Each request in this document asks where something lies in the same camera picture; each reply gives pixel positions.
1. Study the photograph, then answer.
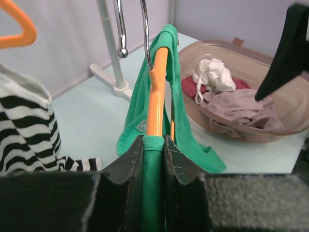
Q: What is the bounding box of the pink mauve garment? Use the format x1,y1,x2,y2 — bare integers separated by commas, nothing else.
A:
201,88,283,131

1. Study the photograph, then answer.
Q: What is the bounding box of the red garment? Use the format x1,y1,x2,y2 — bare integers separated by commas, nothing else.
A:
181,76,251,98

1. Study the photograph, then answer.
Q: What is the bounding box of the orange hanger front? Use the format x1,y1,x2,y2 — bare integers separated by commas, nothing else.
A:
112,0,176,143

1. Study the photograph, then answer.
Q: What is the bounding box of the black white striped tank top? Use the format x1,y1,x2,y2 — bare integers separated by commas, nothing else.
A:
0,65,101,174

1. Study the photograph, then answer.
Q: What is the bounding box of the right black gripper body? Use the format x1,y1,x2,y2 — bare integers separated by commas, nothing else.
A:
254,3,309,101

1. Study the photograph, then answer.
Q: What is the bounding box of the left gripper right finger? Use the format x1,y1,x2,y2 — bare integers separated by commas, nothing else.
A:
163,136,309,232

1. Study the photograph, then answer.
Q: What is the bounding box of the white garment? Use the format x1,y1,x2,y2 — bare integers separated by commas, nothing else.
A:
187,58,236,104

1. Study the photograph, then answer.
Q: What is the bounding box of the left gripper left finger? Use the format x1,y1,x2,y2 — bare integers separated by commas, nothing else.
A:
0,136,143,232

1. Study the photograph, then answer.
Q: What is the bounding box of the green tank top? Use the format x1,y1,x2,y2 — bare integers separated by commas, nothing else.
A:
116,24,226,232

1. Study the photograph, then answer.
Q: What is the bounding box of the brown plastic laundry basket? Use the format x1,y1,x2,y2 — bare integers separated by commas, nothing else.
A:
179,40,309,144

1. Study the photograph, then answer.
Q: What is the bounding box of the metal clothes rack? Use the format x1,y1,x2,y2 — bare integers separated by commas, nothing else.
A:
89,0,168,101

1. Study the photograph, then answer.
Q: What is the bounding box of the orange hanger with striped top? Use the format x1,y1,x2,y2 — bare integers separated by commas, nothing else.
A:
0,0,37,49

